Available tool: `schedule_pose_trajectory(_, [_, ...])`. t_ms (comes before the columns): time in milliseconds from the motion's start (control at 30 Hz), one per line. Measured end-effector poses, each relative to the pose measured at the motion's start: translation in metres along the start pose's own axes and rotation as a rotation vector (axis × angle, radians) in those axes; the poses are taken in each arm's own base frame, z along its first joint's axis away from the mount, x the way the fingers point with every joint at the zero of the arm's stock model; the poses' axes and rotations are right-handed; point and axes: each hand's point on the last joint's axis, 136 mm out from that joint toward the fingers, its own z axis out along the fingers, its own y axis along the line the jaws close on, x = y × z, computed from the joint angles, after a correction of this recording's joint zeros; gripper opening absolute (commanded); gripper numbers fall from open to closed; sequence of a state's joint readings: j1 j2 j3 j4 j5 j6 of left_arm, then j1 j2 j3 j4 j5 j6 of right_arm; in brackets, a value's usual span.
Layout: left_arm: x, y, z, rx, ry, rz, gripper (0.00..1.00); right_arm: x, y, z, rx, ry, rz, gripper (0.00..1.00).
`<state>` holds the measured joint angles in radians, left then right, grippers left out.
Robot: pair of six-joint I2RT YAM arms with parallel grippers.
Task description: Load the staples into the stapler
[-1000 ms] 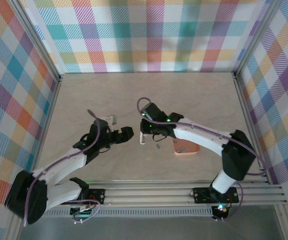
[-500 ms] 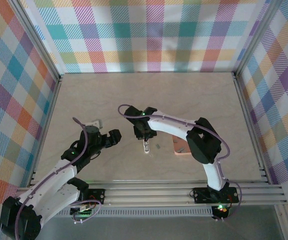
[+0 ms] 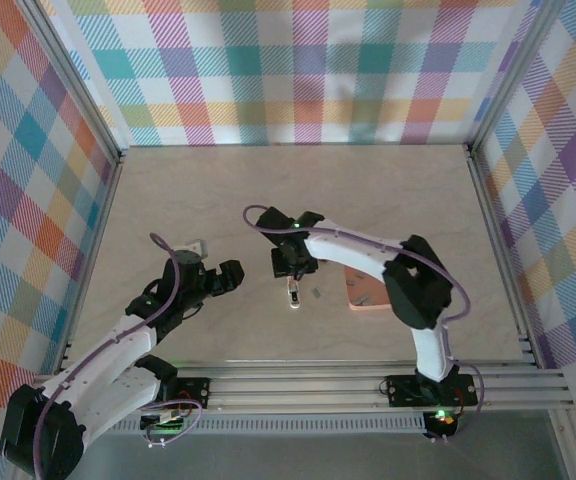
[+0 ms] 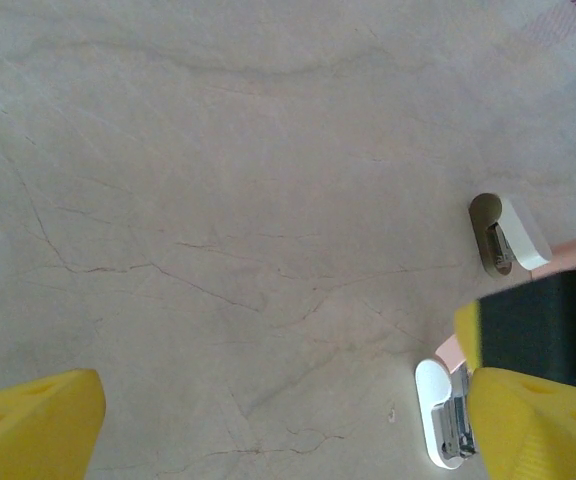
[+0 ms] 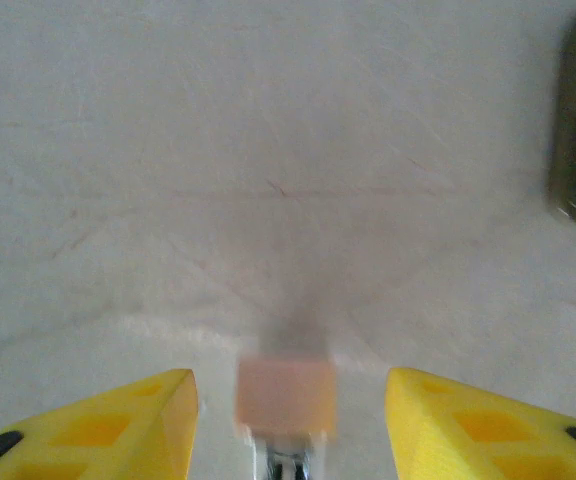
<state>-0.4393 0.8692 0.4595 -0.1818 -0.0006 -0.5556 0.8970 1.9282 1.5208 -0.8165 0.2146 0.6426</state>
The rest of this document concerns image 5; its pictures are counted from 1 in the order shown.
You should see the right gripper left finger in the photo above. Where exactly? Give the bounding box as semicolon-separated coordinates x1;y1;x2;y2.
0;368;200;480

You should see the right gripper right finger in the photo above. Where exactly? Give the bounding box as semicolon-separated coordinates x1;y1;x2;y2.
384;366;576;480

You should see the white pink-tipped stick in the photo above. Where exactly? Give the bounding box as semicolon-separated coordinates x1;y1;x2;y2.
235;319;340;480

